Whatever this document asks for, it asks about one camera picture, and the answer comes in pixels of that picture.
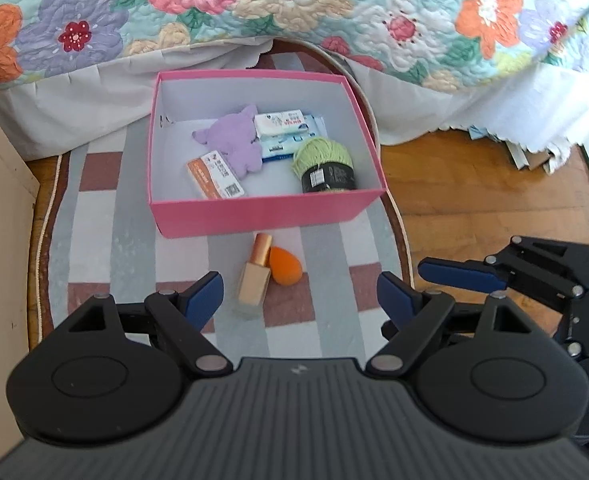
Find purple plush toy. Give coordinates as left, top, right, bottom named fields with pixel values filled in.
left=192, top=105, right=266, bottom=177

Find blue wet wipes packet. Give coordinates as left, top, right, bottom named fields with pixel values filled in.
left=258, top=115, right=326, bottom=162

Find orange makeup sponge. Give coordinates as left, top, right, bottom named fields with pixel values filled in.
left=268, top=246, right=306, bottom=287

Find orange and white small box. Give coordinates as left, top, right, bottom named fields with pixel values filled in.
left=185, top=150, right=246, bottom=201

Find green yarn ball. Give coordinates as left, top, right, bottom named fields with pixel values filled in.
left=293, top=136, right=358, bottom=195

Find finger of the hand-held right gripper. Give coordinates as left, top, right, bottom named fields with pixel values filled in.
left=537, top=304, right=589, bottom=362
left=417, top=235, right=589, bottom=313

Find pink cardboard box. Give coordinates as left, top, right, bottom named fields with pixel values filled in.
left=147, top=70, right=389, bottom=240

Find checkered oval rug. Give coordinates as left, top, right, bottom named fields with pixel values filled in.
left=27, top=40, right=416, bottom=357

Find floral quilted bedspread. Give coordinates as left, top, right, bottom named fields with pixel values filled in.
left=0, top=0, right=589, bottom=97

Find paper scraps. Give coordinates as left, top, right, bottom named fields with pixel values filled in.
left=467, top=125, right=571, bottom=175

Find gold foundation bottle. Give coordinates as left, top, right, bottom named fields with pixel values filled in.
left=236, top=233, right=274, bottom=312

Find white bed skirt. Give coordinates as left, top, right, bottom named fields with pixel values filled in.
left=0, top=25, right=589, bottom=177

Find white tissue pack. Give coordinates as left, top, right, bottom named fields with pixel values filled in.
left=253, top=109, right=309, bottom=137

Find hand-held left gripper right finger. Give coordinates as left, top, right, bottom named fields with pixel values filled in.
left=364, top=271, right=533, bottom=379

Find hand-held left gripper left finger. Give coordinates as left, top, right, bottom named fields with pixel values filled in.
left=67, top=270, right=235, bottom=376

